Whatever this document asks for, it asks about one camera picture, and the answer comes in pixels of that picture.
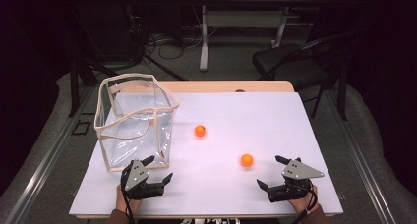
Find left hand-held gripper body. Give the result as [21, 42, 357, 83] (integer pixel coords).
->
[120, 159, 165, 200]

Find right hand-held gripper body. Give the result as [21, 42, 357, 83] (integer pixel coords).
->
[266, 157, 326, 203]

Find clear bag with beige trim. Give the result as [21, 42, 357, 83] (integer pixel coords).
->
[93, 73, 181, 173]

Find person's left hand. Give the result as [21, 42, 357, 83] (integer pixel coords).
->
[115, 184, 143, 215]

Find person's right hand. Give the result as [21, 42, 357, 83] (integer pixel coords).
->
[288, 184, 319, 215]

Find white table mat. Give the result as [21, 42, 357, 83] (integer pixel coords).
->
[69, 91, 344, 216]

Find wooden table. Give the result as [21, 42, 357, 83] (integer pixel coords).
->
[74, 80, 344, 219]

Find black folding chair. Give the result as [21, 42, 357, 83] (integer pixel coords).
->
[251, 30, 360, 122]

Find black metal stand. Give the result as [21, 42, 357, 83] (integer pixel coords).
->
[67, 4, 189, 119]

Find white-legged desk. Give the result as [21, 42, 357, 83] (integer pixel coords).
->
[180, 0, 330, 72]

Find right hand-held gripper black cable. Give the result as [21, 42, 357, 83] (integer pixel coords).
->
[289, 182, 320, 224]

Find hand-held gripper black cable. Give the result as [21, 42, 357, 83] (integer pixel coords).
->
[120, 176, 136, 224]
[289, 182, 320, 224]

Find left hand-held gripper black cable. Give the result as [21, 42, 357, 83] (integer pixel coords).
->
[120, 176, 136, 224]

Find metal floor rail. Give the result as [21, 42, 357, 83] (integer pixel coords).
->
[3, 85, 96, 224]
[323, 88, 399, 224]

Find black floor socket frame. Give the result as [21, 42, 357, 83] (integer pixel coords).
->
[71, 120, 92, 137]

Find bundle of floor cables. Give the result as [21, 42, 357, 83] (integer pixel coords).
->
[144, 24, 221, 62]

